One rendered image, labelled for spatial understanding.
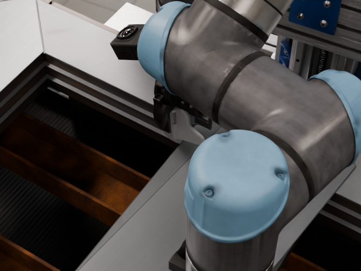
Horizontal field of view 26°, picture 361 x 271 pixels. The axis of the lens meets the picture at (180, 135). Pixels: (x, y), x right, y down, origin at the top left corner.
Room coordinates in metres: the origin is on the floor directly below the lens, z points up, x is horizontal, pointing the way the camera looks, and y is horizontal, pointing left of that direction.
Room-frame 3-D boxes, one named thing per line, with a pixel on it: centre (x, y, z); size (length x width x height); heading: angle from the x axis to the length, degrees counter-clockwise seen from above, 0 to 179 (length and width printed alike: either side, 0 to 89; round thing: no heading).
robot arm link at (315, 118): (0.43, -0.10, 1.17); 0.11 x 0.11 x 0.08; 46
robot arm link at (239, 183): (0.35, -0.04, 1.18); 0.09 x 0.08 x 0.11; 136
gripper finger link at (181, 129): (0.65, -0.01, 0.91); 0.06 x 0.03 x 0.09; 57
